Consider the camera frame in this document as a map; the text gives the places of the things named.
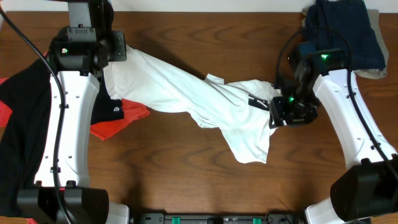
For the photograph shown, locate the white t-shirt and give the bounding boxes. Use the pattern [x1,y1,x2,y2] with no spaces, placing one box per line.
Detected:
[104,47,280,164]

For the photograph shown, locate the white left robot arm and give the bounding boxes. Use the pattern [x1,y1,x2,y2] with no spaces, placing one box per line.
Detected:
[17,0,130,224]

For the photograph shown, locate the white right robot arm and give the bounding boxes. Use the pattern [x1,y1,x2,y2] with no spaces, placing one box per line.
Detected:
[269,42,397,223]

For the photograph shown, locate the red-orange t-shirt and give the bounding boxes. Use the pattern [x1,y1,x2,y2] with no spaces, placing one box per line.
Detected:
[1,78,150,141]

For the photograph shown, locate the grey-beige folded garment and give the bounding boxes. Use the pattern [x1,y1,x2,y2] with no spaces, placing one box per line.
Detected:
[300,6,389,80]

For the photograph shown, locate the black t-shirt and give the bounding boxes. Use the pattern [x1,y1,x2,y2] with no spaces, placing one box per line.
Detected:
[0,58,125,218]

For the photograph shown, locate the dark navy folded garment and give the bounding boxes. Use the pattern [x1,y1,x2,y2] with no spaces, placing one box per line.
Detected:
[305,0,386,70]

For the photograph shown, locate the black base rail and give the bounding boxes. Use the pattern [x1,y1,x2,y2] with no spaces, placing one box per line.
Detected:
[128,210,308,224]

